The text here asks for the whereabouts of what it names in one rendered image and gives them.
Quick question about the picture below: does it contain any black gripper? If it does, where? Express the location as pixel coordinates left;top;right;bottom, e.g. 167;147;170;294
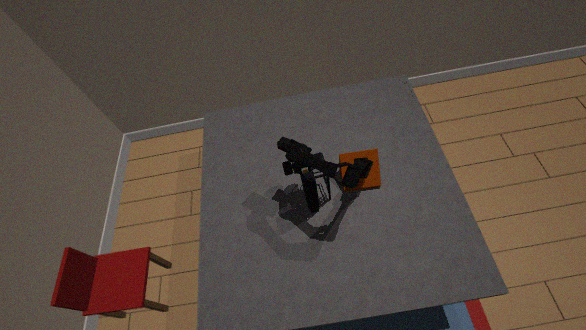
282;152;324;176

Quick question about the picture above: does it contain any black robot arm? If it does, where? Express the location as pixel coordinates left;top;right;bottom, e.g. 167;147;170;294
277;137;373;189

